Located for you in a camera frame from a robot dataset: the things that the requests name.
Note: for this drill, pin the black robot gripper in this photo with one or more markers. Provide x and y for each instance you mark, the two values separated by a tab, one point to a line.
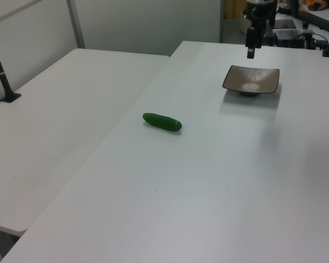
260	12

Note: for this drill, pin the green cucumber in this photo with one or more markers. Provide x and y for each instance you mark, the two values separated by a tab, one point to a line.
162	122

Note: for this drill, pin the square brown ceramic plate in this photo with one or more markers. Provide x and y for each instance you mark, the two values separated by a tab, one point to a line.
252	78

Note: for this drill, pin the black electronics box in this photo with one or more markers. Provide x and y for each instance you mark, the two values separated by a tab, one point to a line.
290	37

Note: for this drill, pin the grey partition frame post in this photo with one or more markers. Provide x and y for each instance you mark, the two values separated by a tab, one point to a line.
76	24

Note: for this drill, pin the black camera stand pole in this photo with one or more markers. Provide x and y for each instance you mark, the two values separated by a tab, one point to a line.
1	76

